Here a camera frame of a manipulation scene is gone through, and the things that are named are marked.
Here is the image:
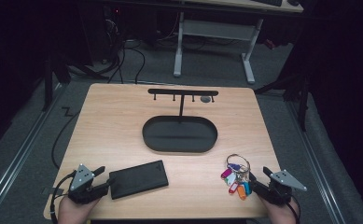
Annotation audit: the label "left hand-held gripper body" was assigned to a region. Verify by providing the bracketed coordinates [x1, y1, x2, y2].
[67, 163, 102, 205]

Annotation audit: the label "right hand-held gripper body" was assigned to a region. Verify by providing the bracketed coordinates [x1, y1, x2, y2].
[257, 169, 308, 206]

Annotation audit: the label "key ring with coloured tags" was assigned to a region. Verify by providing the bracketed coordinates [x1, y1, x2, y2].
[220, 153, 253, 202]

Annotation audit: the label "black key rack with tray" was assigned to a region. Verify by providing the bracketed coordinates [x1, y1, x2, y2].
[142, 88, 219, 154]

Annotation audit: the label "person's right hand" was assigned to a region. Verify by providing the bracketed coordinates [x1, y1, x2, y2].
[258, 195, 300, 224]

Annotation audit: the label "person's left hand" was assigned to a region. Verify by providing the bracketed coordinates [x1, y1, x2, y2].
[57, 195, 102, 224]

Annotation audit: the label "grey tape strip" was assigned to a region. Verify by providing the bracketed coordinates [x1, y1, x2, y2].
[41, 187, 65, 196]

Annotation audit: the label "black metal stand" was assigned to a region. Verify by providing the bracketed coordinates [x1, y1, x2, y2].
[254, 69, 312, 133]
[41, 50, 108, 112]

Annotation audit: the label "dark computer tower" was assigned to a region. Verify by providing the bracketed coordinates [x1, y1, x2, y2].
[79, 3, 125, 67]

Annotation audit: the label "white desk with metal legs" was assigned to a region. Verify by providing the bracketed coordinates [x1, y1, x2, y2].
[173, 0, 304, 85]

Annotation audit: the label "black keyboard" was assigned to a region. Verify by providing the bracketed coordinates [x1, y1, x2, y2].
[252, 0, 284, 7]

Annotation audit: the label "left hand-held gripper black cable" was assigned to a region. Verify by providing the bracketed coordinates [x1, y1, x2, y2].
[49, 170, 77, 224]

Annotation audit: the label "hand-held gripper black cable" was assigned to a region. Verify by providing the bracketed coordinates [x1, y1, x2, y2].
[286, 199, 302, 224]
[49, 170, 77, 224]

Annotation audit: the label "right hand-held gripper black cable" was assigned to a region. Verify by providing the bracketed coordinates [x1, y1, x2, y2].
[286, 199, 302, 224]

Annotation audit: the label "metal floor rail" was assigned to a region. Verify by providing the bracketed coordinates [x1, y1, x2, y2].
[286, 98, 347, 224]
[0, 83, 65, 220]

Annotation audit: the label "thin black floor cable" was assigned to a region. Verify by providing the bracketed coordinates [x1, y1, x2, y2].
[50, 106, 81, 171]

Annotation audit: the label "black floor cables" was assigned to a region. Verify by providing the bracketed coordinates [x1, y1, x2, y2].
[106, 38, 147, 85]

